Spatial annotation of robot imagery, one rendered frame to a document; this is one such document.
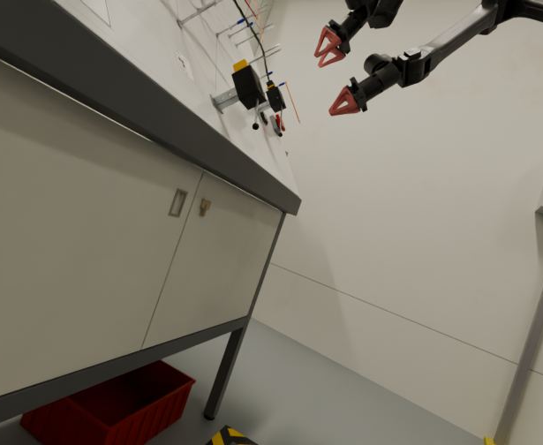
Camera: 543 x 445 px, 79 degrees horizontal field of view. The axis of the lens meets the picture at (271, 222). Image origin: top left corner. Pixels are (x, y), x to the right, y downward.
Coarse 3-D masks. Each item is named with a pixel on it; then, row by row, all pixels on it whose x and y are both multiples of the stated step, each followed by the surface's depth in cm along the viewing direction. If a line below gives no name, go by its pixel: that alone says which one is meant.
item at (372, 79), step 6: (354, 78) 90; (366, 78) 92; (372, 78) 90; (378, 78) 90; (354, 84) 91; (360, 84) 91; (366, 84) 90; (372, 84) 90; (378, 84) 90; (360, 90) 89; (366, 90) 91; (372, 90) 91; (378, 90) 91; (360, 96) 89; (366, 96) 91; (372, 96) 92; (360, 108) 98; (366, 108) 96
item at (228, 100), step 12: (240, 72) 65; (252, 72) 64; (240, 84) 65; (252, 84) 64; (216, 96) 68; (228, 96) 67; (240, 96) 65; (252, 96) 65; (264, 96) 67; (216, 108) 68; (252, 108) 68
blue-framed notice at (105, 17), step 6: (84, 0) 37; (90, 0) 39; (96, 0) 40; (102, 0) 41; (90, 6) 38; (96, 6) 39; (102, 6) 41; (96, 12) 39; (102, 12) 40; (108, 12) 41; (102, 18) 40; (108, 18) 41; (108, 24) 40
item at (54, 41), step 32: (0, 0) 28; (32, 0) 30; (0, 32) 29; (32, 32) 31; (64, 32) 34; (32, 64) 32; (64, 64) 34; (96, 64) 38; (128, 64) 41; (96, 96) 39; (128, 96) 42; (160, 96) 47; (128, 128) 50; (160, 128) 49; (192, 128) 56; (192, 160) 62; (224, 160) 67; (256, 192) 86; (288, 192) 107
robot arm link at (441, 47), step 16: (496, 0) 96; (480, 16) 96; (448, 32) 95; (464, 32) 94; (480, 32) 104; (432, 48) 90; (448, 48) 92; (416, 64) 88; (432, 64) 91; (416, 80) 91
